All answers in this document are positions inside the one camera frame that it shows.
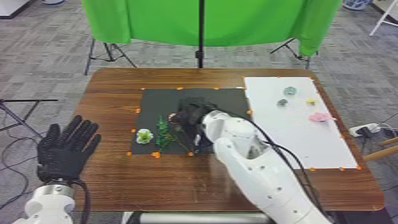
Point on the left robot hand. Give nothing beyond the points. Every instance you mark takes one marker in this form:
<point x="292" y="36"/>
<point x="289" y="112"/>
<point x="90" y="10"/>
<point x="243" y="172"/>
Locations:
<point x="65" y="150"/>

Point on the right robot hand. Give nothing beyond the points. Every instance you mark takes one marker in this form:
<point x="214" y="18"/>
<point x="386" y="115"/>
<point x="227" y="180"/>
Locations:
<point x="193" y="111"/>

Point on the dark red flower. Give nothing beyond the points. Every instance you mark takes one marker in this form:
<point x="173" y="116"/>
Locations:
<point x="175" y="117"/>

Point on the white flower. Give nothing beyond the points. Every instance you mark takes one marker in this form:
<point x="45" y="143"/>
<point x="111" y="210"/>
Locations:
<point x="145" y="136"/>

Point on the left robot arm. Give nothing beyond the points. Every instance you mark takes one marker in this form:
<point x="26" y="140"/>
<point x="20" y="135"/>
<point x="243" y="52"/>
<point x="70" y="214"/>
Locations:
<point x="51" y="203"/>

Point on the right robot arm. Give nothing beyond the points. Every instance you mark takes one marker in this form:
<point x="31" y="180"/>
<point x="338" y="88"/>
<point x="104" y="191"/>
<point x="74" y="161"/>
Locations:
<point x="255" y="166"/>

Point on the dark mat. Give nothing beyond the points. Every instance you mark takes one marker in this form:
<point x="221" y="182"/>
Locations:
<point x="161" y="103"/>

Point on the green sprig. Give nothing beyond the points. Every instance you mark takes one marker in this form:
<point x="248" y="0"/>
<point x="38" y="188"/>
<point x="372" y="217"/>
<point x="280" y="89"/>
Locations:
<point x="163" y="131"/>

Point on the black folding stand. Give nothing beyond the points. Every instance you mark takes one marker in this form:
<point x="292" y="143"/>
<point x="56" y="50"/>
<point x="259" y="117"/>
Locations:
<point x="24" y="113"/>

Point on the teal flower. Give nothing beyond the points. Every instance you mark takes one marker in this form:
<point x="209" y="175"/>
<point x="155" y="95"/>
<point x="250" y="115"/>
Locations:
<point x="290" y="90"/>

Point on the white sheet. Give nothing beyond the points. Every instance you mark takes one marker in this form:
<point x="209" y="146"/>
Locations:
<point x="296" y="133"/>

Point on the yellow flower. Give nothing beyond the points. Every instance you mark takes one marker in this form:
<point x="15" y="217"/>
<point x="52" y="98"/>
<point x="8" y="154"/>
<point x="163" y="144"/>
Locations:
<point x="310" y="102"/>

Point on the pink flower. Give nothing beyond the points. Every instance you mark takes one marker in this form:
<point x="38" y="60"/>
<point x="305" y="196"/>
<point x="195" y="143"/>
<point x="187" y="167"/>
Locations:
<point x="321" y="117"/>

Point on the black tripod stand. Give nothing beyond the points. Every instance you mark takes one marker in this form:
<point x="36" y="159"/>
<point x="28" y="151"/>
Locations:
<point x="109" y="55"/>
<point x="294" y="50"/>

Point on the black pole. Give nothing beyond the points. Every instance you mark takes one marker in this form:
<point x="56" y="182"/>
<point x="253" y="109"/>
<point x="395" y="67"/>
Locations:
<point x="202" y="33"/>

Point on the white power strip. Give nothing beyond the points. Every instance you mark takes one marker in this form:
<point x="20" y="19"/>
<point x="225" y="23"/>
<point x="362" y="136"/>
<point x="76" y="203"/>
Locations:
<point x="365" y="129"/>

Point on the pale grey bar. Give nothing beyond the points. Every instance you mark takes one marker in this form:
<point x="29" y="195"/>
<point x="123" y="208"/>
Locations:
<point x="207" y="218"/>

